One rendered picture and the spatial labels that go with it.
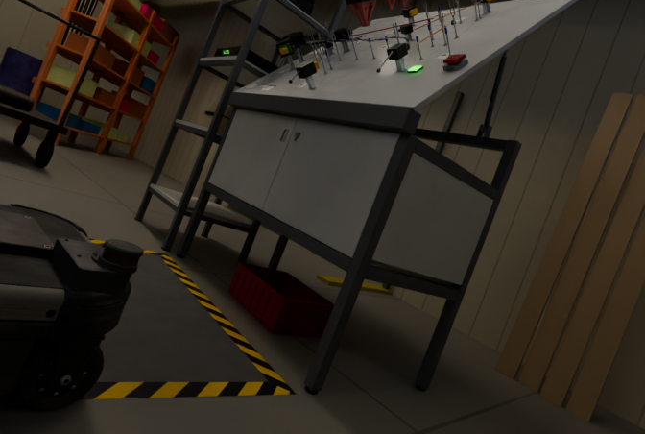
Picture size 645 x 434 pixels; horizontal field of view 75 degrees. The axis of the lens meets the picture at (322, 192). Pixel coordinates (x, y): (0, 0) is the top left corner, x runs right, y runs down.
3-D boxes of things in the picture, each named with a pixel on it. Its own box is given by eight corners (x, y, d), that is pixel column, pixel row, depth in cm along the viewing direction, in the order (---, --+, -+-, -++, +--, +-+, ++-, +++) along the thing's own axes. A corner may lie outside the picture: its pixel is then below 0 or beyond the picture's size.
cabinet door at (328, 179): (349, 257, 122) (398, 132, 123) (260, 209, 165) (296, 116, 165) (355, 259, 124) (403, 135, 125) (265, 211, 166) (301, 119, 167)
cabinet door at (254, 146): (260, 209, 165) (297, 117, 166) (207, 181, 208) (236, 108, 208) (265, 211, 167) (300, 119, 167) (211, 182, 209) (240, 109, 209)
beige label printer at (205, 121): (213, 130, 220) (226, 95, 220) (196, 125, 235) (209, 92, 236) (258, 150, 240) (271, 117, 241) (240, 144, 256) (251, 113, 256)
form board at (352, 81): (235, 94, 210) (233, 91, 210) (374, 22, 253) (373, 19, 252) (415, 112, 119) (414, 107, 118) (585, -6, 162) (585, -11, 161)
